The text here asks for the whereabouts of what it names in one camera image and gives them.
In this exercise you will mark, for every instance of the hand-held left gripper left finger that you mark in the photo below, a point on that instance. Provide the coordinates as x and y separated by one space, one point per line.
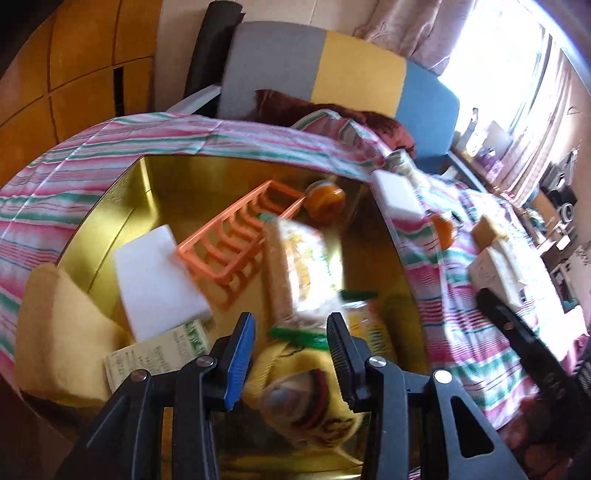
240 355

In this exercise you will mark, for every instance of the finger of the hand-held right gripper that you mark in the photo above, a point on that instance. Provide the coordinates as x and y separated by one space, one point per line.
521 334

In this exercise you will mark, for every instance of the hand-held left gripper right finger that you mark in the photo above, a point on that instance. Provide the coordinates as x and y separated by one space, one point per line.
341 355

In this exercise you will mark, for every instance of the cracker packet with green ends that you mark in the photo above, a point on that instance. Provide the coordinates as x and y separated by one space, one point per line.
300 263
369 323

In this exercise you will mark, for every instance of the cream cardboard box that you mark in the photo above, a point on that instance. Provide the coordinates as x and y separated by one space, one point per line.
494 272

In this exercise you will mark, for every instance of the yellow sock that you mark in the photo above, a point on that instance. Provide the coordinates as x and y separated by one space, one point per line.
295 406

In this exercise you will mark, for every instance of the green and white carton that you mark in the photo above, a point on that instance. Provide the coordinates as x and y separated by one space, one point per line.
152 353

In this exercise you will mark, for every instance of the yellow sponge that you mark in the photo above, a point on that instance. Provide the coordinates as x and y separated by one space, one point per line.
60 337
487 230

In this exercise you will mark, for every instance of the white sponge block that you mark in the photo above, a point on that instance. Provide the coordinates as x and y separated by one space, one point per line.
397 194
157 281

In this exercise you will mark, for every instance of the orange plastic rack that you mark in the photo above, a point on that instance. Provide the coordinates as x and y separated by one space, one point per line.
187 251

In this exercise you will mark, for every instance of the tangerine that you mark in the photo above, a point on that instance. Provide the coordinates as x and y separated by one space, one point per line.
444 230

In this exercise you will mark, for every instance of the orange-lidded small jar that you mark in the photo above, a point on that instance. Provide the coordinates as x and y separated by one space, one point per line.
325 203

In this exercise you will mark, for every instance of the gold tin container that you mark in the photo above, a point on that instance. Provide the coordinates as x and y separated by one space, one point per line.
184 184

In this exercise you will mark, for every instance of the striped blanket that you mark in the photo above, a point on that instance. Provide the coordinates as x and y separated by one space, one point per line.
461 323

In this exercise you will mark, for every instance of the purple box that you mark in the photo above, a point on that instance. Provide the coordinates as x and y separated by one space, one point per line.
489 159

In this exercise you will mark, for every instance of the striped curtain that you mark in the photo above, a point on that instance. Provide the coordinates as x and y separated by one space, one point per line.
545 138

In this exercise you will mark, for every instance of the white plush roll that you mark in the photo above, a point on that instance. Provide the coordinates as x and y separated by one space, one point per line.
401 161

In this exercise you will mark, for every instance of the dark red cloth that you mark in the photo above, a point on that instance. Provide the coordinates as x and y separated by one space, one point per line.
392 131

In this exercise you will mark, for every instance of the window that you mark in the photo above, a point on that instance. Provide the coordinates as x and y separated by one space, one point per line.
498 69

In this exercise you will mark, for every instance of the grey yellow blue chair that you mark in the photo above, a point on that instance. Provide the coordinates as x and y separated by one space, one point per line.
277 60

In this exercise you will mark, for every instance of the black rolled mat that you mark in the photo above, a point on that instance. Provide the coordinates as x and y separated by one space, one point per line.
212 46

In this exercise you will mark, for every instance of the wooden wardrobe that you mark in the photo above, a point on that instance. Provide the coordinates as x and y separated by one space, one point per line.
69 92

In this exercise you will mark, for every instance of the starfish print curtain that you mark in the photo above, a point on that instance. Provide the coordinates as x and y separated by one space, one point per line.
406 27

